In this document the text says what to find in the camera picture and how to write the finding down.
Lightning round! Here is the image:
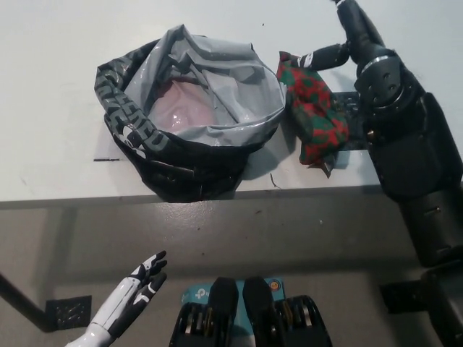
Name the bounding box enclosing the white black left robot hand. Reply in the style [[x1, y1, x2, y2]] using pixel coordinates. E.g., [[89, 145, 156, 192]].
[[89, 250, 169, 333]]

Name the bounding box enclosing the black plastic bag grey lining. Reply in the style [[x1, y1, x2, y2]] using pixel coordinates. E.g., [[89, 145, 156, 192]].
[[94, 34, 286, 202]]

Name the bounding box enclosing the red green coffee bean bag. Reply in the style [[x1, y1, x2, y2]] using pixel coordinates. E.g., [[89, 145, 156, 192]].
[[275, 51, 351, 179]]

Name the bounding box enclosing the black table leg bar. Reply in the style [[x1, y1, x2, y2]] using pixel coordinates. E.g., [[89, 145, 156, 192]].
[[0, 273, 50, 332]]

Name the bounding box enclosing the pink plastic pouch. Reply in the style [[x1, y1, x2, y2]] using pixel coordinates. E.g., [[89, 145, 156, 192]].
[[148, 77, 218, 134]]

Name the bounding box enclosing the black tape patch on table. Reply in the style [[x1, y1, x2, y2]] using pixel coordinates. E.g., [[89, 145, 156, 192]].
[[331, 92, 370, 149]]

